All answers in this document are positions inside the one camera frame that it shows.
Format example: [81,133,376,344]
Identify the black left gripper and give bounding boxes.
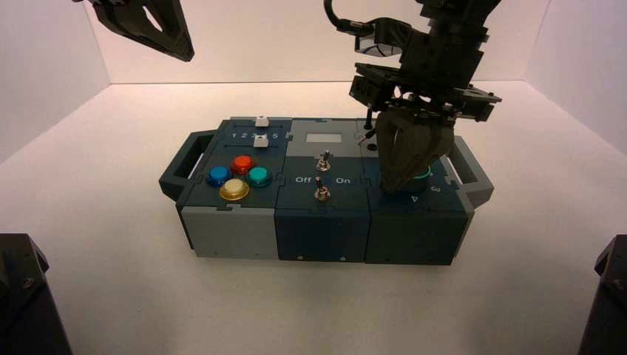
[73,0,195,63]

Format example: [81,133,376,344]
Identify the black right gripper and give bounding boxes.
[348,27,503,193]

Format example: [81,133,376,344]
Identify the teal rotary knob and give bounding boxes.
[391,166,432,194]

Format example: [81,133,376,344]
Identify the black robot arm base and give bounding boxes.
[0,233,73,355]
[577,234,627,355]

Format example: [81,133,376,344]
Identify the dark teal grey task box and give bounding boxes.
[157,116,494,266]

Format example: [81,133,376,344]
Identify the teal round push button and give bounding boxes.
[245,166,274,189]

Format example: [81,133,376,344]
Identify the blue round push button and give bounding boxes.
[205,166,234,188]

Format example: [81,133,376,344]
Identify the orange round push button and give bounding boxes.
[230,155,256,176]

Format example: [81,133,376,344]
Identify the yellow round push button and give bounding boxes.
[219,178,251,202]

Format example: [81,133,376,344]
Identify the black jumper cable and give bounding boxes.
[357,108,383,144]

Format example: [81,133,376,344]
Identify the dark box carry handle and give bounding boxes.
[447,136,494,209]
[157,129,217,202]

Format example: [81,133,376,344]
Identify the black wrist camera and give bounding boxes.
[352,17,413,55]

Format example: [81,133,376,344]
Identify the black camera cable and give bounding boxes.
[323,0,366,31]

